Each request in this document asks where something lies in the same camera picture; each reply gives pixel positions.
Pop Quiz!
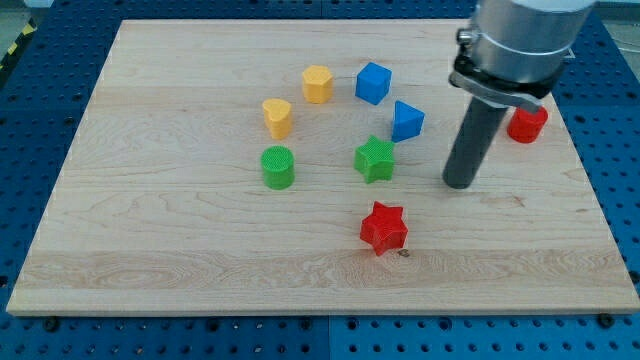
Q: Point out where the green star block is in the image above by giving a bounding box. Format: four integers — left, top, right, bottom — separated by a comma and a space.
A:
354, 135, 395, 184

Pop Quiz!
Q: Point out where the wooden board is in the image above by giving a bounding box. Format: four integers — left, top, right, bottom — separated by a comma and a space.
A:
7, 20, 639, 316

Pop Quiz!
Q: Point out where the blue cube block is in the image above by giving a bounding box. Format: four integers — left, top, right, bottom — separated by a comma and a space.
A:
355, 62, 392, 105

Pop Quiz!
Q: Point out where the green cylinder block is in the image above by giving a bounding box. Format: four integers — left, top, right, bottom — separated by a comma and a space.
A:
260, 145, 295, 190

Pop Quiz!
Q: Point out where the red cylinder block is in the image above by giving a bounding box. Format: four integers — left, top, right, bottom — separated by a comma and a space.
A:
507, 107, 548, 144

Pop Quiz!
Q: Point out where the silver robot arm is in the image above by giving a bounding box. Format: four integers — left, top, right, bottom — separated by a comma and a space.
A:
449, 0, 594, 114

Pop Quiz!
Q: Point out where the yellow hexagon block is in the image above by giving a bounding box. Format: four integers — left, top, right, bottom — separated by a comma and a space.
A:
302, 65, 334, 104

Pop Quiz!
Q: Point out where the yellow heart block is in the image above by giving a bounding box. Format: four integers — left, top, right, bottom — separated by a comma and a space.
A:
262, 98, 293, 140

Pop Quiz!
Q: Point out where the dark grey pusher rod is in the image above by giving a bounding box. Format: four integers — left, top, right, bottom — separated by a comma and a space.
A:
442, 97, 507, 189

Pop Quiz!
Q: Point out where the red star block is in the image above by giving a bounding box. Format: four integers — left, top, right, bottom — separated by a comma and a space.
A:
360, 201, 408, 256

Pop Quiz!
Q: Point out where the blue triangle block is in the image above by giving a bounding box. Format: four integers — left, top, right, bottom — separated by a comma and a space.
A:
391, 101, 425, 142

